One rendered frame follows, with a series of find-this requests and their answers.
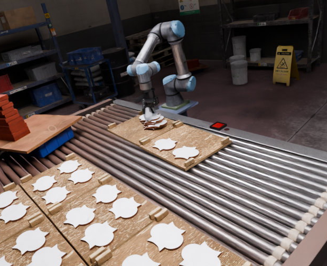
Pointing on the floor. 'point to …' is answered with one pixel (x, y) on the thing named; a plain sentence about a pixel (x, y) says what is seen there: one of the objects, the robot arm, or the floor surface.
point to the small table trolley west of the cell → (89, 84)
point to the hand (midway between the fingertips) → (149, 117)
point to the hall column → (113, 9)
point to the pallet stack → (161, 58)
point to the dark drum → (116, 53)
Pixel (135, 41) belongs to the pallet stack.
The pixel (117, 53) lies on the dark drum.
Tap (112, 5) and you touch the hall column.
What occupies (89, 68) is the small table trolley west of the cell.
